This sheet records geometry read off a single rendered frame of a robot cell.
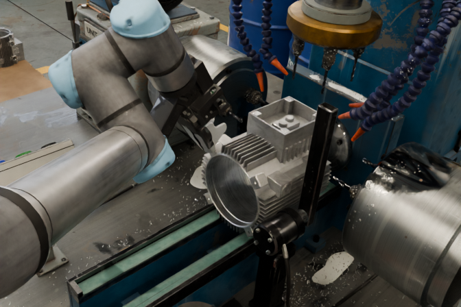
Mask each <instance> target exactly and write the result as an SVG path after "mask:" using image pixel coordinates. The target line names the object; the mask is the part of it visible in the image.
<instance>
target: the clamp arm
mask: <svg viewBox="0 0 461 307"><path fill-rule="evenodd" d="M337 115H338V109H337V108H336V107H334V106H332V105H330V104H328V103H327V102H324V103H322V104H319V105H318V109H317V113H316V119H315V123H314V130H313V134H312V137H311V144H310V148H309V155H308V159H307V165H306V169H305V176H304V180H303V186H302V190H301V194H300V201H299V205H298V210H297V212H298V213H301V214H302V213H303V212H304V214H302V216H303V218H305V217H306V219H304V223H305V226H306V227H308V226H310V225H311V224H312V223H313V222H314V217H315V214H316V208H317V205H318V199H319V196H320V190H321V186H322V181H323V177H324V171H325V168H326V164H327V158H328V155H329V150H330V146H331V140H332V137H333V131H334V127H335V122H336V119H337Z"/></svg>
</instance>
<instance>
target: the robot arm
mask: <svg viewBox="0 0 461 307"><path fill-rule="evenodd" d="M110 22H111V24H112V26H111V27H109V28H108V30H106V31H105V32H103V33H101V34H100V35H98V36H96V37H94V38H93V39H92V40H90V41H88V42H86V43H85V44H83V45H82V46H80V47H78V48H77V49H75V50H71V51H70V52H69V53H68V54H67V55H65V56H63V57H62V58H61V59H59V60H57V61H56V62H55V63H53V64H52V65H51V66H50V67H49V70H48V76H49V79H50V82H51V84H52V86H53V87H54V89H55V90H56V92H57V93H58V95H59V96H60V97H61V98H62V100H63V101H64V102H65V103H66V104H67V105H68V106H69V107H70V108H72V109H78V108H80V107H84V106H85V108H86V109H87V110H88V112H89V114H90V115H91V116H92V118H93V120H94V122H95V123H96V124H97V126H98V127H99V129H100V130H101V132H102V133H101V134H99V135H97V136H96V137H94V138H92V139H90V140H88V141H86V142H85V143H83V144H81V145H79V146H77V147H76V148H74V149H72V150H70V151H68V152H67V153H64V154H63V155H61V156H59V157H57V158H56V159H54V160H52V161H50V162H48V163H47V164H44V165H43V166H41V167H39V168H37V169H36V170H34V171H32V172H30V173H28V174H27V175H24V176H23V177H21V178H19V179H18V180H16V181H14V182H12V183H10V184H8V185H7V186H0V299H2V298H4V297H6V296H8V295H9V294H11V293H13V292H15V291H16V290H17V289H19V288H21V287H22V286H23V285H24V284H25V283H26V282H28V281H29V280H30V279H31V278H32V277H33V276H34V275H36V274H37V273H38V272H39V271H40V270H41V269H42V268H43V267H44V265H45V263H46V262H47V259H48V257H49V253H50V249H51V246H53V245H54V244H55V243H57V242H58V241H59V240H60V239H61V238H62V237H63V236H64V235H66V234H67V233H68V232H69V231H71V230H72V229H73V228H74V227H75V226H76V225H77V224H79V223H80V222H81V221H82V220H84V219H85V218H86V217H87V216H89V215H90V213H92V212H93V211H94V210H95V209H97V208H98V207H99V206H100V205H102V204H103V203H104V202H105V201H106V200H107V199H108V198H109V197H111V196H112V195H113V194H115V193H116V192H117V191H118V190H119V189H120V188H121V187H122V186H124V185H125V184H126V183H127V182H129V181H130V180H131V179H133V180H134V181H135V182H136V183H138V184H140V183H144V182H146V181H148V180H150V179H152V178H153V177H155V176H156V175H158V174H159V173H161V172H162V171H164V170H165V169H166V168H167V167H169V166H170V165H172V163H173V162H174V160H175V154H174V152H173V150H172V149H171V147H170V146H169V143H168V141H167V139H168V138H169V135H170V134H171V132H172V130H173V128H174V126H175V124H176V122H178V123H179V124H180V126H181V127H182V128H183V129H184V131H186V133H187V134H188V135H190V137H191V138H192V139H193V140H194V141H195V142H196V143H197V145H198V146H199V147H200V148H201V149H202V150H204V151H205V152H207V153H213V152H214V151H215V145H216V143H217V142H218V140H219V139H220V138H221V136H222V135H223V133H224V132H225V131H226V124H225V123H221V124H219V125H217V126H214V124H213V123H214V120H215V118H214V117H215V116H216V115H217V114H218V113H219V112H220V114H223V112H224V111H225V110H226V109H227V108H228V107H229V106H230V105H229V103H228V101H227V99H226V97H225V95H224V93H223V91H222V89H221V88H220V87H219V86H217V85H215V84H214V82H213V80H212V79H211V76H210V75H209V72H208V71H207V69H206V67H205V65H204V63H203V61H201V60H199V59H196V58H195V57H193V56H192V55H191V54H189V55H188V53H187V51H186V49H185V48H184V47H183V45H182V43H181V41H180V39H179V37H178V35H177V33H176V32H175V30H174V28H173V26H172V24H171V21H170V19H169V17H168V15H167V14H166V13H165V11H164V10H163V8H162V7H161V5H160V3H159V2H158V0H120V1H119V4H118V5H115V6H114V7H113V8H112V10H111V12H110ZM140 69H142V70H143V72H144V73H145V74H146V76H147V78H148V79H149V80H150V82H151V83H152V85H153V87H155V89H157V91H158V92H159V93H160V95H159V96H158V98H157V100H156V102H155V104H154V106H153V108H152V110H151V112H150V113H149V112H148V111H147V109H146V107H145V106H144V104H143V102H142V101H141V99H140V98H139V96H138V95H137V93H136V91H135V90H134V89H133V87H132V85H131V83H130V82H129V81H128V78H129V77H130V76H132V75H134V74H135V73H136V72H137V71H139V70H140ZM215 88H216V91H215V92H213V91H211V90H212V89H213V90H214V89H215ZM221 95H222V96H223V98H224V100H225V102H226V103H225V104H224V105H223V106H222V107H221V108H220V107H219V106H220V105H221V104H222V103H223V102H222V100H221V99H219V97H220V96H221Z"/></svg>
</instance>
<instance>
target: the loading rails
mask: <svg viewBox="0 0 461 307"><path fill-rule="evenodd" d="M341 191H342V186H340V185H339V184H338V185H337V186H336V185H334V184H332V183H331V182H329V183H328V186H327V188H326V189H325V191H323V192H322V193H320V196H319V199H318V205H317V208H316V214H315V217H314V222H313V223H312V224H311V225H310V226H308V227H306V226H305V233H304V234H303V235H302V236H301V237H300V238H298V239H297V240H295V241H291V242H293V244H295V245H296V251H297V250H299V249H300V248H301V247H303V246H305V247H306V248H307V249H309V250H310V251H312V252H313V253H314V254H315V253H316V252H318V251H319V250H321V249H322V248H323V247H324V246H325V244H326V240H324V239H323V238H322V237H321V236H319V235H320V234H322V233H323V232H324V231H326V230H327V229H329V228H330V227H331V226H332V225H333V221H334V218H335V213H336V210H337V206H338V202H339V198H340V194H341ZM254 241H255V240H254V237H253V236H251V237H247V235H246V233H245V231H244V232H242V233H241V234H240V233H239V231H238V232H236V230H233V228H231V226H227V223H224V220H223V221H222V218H221V217H220V218H219V214H216V207H215V206H214V204H208V205H206V206H204V207H202V208H201V209H199V210H197V211H195V212H192V213H191V214H189V215H187V216H185V217H183V218H182V219H180V220H178V221H176V222H174V223H172V224H171V225H168V226H167V227H165V228H163V229H162V230H159V231H157V232H155V233H153V234H152V235H150V236H148V237H146V238H144V239H143V240H141V241H139V242H137V243H135V244H133V245H131V246H129V247H127V248H125V249H124V250H122V251H120V252H118V253H116V254H114V255H113V256H111V257H109V258H107V259H105V260H103V261H101V262H99V263H97V264H96V265H94V266H92V267H90V268H88V269H86V270H85V271H83V272H81V273H79V274H77V275H75V276H73V277H72V278H69V279H68V280H67V288H68V292H69V300H70V305H71V307H178V306H179V305H181V304H184V303H187V302H204V303H208V304H210V305H212V306H214V307H218V306H219V305H220V304H222V303H223V302H225V301H226V300H227V299H229V298H230V297H232V296H233V295H235V294H236V293H238V292H239V291H240V290H242V289H243V288H245V287H246V286H248V285H249V284H250V283H252V282H253V281H255V280H256V278H257V269H258V264H259V257H258V256H257V255H256V249H257V245H255V244H254ZM296 251H295V252H296Z"/></svg>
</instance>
